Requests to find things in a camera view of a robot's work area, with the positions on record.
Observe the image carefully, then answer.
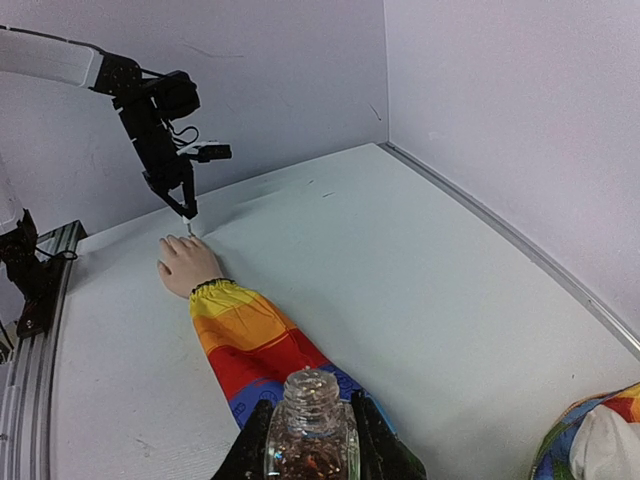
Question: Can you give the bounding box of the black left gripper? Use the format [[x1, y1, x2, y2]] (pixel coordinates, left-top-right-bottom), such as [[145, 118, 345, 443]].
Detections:
[[113, 71, 200, 220]]

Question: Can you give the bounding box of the white nail polish cap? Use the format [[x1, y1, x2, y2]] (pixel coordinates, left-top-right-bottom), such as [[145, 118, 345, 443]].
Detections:
[[182, 217, 194, 237]]

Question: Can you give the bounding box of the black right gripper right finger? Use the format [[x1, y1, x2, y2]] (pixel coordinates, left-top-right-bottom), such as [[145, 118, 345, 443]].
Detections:
[[351, 391, 428, 480]]

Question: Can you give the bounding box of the clear glitter nail polish bottle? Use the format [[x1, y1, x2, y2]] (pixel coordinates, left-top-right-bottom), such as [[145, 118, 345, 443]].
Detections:
[[264, 369, 361, 480]]

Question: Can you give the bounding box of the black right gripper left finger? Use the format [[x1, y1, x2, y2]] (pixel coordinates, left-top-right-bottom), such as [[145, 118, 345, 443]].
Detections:
[[212, 400, 274, 480]]

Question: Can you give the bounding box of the black left camera cable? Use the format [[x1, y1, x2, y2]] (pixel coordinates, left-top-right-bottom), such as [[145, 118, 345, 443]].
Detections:
[[167, 122, 201, 149]]

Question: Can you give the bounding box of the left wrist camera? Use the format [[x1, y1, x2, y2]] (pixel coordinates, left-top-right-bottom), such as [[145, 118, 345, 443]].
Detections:
[[177, 141, 232, 163]]

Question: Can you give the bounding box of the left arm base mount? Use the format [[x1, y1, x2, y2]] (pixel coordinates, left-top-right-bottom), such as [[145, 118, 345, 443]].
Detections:
[[1, 209, 78, 339]]

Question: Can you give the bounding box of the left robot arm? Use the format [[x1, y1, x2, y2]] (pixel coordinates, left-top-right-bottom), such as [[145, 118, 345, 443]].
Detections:
[[1, 26, 200, 225]]

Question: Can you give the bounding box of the mannequin hand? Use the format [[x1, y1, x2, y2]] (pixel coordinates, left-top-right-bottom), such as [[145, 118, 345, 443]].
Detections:
[[157, 235, 224, 299]]

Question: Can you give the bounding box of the aluminium front rail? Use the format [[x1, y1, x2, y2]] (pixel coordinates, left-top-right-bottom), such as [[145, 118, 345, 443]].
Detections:
[[1, 220, 86, 479]]

